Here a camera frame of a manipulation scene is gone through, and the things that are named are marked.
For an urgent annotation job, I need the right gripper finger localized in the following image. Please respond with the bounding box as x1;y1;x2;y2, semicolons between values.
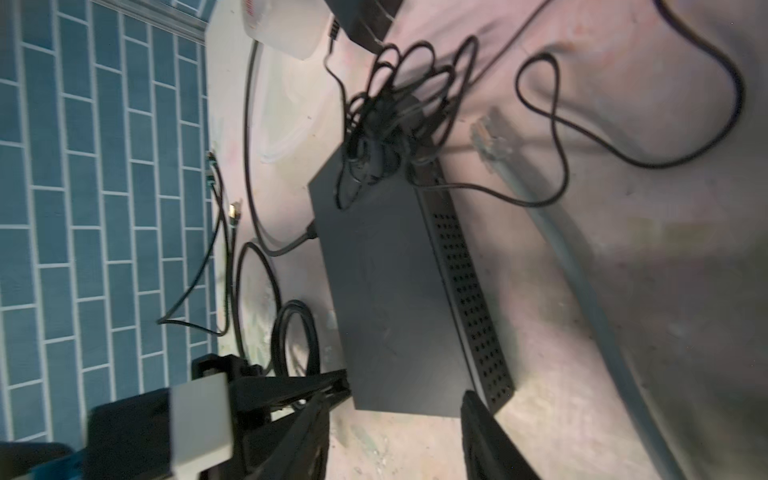
460;390;539;479

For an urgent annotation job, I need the short black ethernet cable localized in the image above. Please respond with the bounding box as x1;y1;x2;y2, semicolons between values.
241;38;319;259

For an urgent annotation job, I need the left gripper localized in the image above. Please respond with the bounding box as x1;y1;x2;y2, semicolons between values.
83;354;351;479

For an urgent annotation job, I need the black power adapter with cord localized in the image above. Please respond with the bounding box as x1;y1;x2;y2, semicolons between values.
322;0;746;211

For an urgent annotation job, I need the grey ethernet cable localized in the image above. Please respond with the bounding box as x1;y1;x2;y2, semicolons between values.
469;107;691;480

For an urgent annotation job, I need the clear tape roll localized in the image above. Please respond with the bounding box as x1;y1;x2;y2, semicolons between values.
240;0;331;60

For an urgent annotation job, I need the black network switch box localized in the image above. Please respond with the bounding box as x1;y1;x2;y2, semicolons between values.
309;153;514;417

